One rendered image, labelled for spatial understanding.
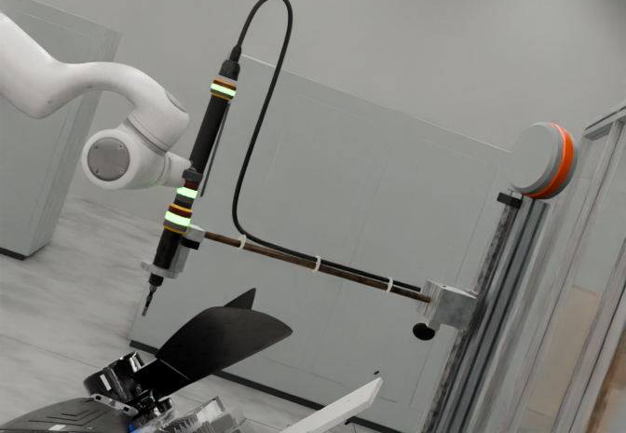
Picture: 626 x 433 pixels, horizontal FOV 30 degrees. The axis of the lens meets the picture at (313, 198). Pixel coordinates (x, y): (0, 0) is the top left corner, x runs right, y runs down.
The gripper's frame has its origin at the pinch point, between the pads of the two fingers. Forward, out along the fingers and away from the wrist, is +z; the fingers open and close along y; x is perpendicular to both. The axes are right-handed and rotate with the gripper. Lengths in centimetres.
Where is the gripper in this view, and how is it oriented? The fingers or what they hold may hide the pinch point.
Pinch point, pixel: (170, 164)
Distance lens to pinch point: 193.6
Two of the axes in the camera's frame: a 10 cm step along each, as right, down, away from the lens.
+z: 1.4, -0.1, 9.9
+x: 3.4, -9.4, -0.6
